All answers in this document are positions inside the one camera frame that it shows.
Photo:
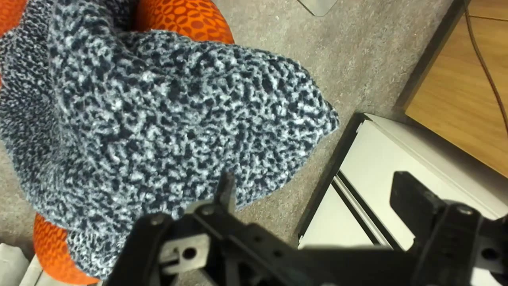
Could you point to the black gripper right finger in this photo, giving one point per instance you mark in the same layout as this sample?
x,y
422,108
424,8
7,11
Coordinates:
x,y
416,205

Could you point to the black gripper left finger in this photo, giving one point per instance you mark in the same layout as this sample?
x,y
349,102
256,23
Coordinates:
x,y
224,196

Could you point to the blue white speckled fleece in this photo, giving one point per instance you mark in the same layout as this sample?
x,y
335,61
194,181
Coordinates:
x,y
105,124

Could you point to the orange patterned chair seat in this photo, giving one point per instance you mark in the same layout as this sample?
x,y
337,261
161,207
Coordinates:
x,y
49,243

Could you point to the wooden panel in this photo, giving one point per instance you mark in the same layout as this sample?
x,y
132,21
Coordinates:
x,y
459,86

